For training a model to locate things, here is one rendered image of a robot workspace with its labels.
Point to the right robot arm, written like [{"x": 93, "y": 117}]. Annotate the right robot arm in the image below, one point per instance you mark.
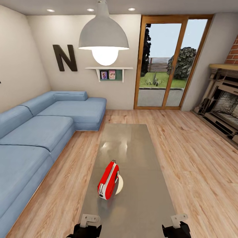
[{"x": 179, "y": 229}]

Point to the decorative sign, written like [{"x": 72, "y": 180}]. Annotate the decorative sign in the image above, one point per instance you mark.
[{"x": 59, "y": 53}]

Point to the wood fireplace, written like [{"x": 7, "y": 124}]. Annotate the wood fireplace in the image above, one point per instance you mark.
[{"x": 219, "y": 106}]

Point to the room light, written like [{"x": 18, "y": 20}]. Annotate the room light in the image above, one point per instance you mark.
[{"x": 102, "y": 31}]

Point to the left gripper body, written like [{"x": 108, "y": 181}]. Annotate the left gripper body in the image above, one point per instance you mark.
[{"x": 87, "y": 232}]

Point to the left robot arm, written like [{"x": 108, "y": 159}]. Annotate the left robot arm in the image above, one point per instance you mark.
[{"x": 83, "y": 230}]

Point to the radio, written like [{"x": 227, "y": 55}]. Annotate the radio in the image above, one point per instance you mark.
[{"x": 108, "y": 181}]

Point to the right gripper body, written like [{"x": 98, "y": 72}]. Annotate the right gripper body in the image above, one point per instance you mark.
[{"x": 174, "y": 232}]

